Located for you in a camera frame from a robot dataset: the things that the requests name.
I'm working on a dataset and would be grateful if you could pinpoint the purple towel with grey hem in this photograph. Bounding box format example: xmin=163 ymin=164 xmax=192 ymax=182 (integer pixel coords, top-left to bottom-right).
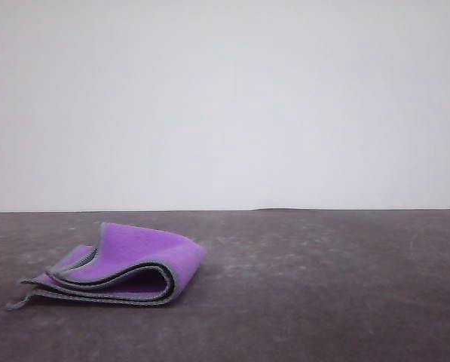
xmin=4 ymin=221 xmax=207 ymax=311

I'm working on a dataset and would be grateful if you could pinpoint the grey table cloth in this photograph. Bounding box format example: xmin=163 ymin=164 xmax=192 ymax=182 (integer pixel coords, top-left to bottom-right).
xmin=0 ymin=207 xmax=450 ymax=362

